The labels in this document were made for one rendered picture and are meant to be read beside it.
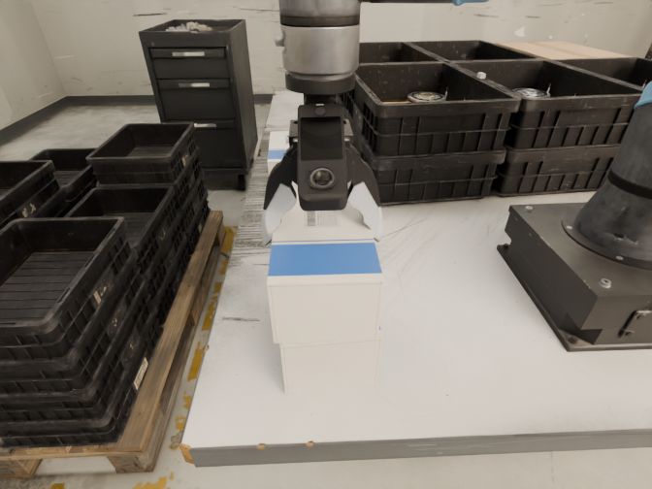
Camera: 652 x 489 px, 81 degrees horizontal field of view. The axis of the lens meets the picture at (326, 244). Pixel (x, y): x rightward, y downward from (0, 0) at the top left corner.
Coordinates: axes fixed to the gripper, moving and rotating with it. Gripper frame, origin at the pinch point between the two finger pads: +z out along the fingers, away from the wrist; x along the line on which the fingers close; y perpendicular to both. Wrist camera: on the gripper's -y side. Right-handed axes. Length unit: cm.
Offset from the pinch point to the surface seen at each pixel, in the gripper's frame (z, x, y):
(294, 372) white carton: 11.1, 3.8, -10.3
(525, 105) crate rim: -7, -42, 38
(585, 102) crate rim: -7, -55, 38
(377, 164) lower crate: 4.2, -12.8, 34.9
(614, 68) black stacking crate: -5, -90, 80
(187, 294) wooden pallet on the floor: 70, 49, 70
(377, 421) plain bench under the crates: 15.4, -6.0, -14.5
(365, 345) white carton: 7.6, -4.6, -9.7
